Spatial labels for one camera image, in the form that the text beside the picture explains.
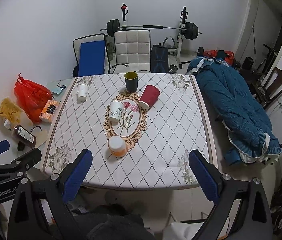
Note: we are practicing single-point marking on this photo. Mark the orange cup white base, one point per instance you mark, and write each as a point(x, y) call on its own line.
point(117, 146)

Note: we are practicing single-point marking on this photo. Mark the dark green cup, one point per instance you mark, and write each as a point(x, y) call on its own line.
point(131, 81)

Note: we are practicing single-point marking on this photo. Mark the black blue backpack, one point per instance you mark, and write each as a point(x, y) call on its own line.
point(159, 59)

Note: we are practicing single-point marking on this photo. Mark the red ribbed paper cup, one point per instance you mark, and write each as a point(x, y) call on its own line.
point(149, 97)

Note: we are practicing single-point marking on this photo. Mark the red plastic bag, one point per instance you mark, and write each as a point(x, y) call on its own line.
point(31, 97)

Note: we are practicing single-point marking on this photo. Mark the orange tissue pack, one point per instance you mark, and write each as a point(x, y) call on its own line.
point(49, 110)

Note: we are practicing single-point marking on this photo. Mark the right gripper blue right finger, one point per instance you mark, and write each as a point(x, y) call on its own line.
point(207, 176)

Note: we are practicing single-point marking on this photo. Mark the floral checked tablecloth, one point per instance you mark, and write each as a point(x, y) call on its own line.
point(158, 140)

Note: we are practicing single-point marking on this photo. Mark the white quilted chair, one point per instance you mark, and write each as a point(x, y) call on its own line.
point(133, 51)

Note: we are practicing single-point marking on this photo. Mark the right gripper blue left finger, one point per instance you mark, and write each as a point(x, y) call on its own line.
point(74, 174)

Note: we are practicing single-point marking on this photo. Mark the white paper cup bamboo print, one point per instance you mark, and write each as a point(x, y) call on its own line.
point(115, 112)

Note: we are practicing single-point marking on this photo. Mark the chair with blue cushion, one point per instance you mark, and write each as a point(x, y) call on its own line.
point(91, 55)

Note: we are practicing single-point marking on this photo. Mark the beige paper napkin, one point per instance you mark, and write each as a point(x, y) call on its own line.
point(41, 137)

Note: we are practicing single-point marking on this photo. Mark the brown sauce bottle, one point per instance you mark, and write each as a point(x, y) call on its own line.
point(19, 133)

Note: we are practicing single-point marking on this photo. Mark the blue quilted blanket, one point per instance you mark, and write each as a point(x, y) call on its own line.
point(248, 126)

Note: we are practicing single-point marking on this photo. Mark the small white paper cup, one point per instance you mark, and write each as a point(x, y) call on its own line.
point(82, 92)

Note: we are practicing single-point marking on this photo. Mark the teal phone on table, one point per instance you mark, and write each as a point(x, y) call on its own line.
point(57, 87)

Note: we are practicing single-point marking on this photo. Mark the dark wooden chair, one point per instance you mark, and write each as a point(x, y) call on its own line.
point(271, 90)

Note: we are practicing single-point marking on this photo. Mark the barbell on rack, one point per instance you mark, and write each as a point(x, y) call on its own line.
point(186, 30)

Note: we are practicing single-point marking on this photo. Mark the yellow snack bag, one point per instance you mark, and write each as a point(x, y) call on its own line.
point(10, 111)

